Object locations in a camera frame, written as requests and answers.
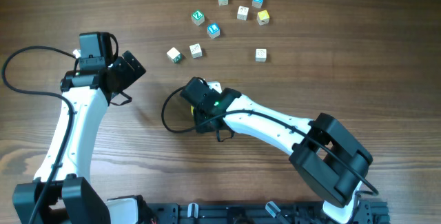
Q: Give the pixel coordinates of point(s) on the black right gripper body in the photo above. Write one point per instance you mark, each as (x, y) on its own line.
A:
(200, 117)

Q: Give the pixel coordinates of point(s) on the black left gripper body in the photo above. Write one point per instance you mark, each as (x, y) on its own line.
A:
(125, 74)

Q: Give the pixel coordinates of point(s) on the plain wooden block green side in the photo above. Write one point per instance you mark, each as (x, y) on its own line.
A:
(214, 85)

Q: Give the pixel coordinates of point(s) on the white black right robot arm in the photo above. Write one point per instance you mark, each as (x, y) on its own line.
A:
(326, 155)

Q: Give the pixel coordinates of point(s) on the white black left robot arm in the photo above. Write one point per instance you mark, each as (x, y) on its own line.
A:
(60, 191)

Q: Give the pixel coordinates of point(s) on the wooden block green A side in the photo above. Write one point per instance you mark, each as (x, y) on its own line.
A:
(174, 55)

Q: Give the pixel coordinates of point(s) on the wooden block fox picture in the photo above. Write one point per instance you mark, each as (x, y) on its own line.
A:
(196, 50)

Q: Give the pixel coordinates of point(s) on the wooden block grey drawing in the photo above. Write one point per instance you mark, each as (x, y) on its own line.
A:
(261, 55)

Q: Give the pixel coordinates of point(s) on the green Z wooden block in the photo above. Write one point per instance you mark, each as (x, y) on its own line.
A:
(198, 17)

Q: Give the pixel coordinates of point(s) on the blue L wooden block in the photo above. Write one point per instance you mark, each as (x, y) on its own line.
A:
(213, 30)

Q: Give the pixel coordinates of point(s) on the wooden block monkey picture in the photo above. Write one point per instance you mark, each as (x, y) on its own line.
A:
(242, 13)

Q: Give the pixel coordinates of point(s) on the yellow K wooden block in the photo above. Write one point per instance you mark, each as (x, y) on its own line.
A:
(263, 17)

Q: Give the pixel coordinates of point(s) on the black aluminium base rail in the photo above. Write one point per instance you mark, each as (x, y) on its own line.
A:
(367, 212)

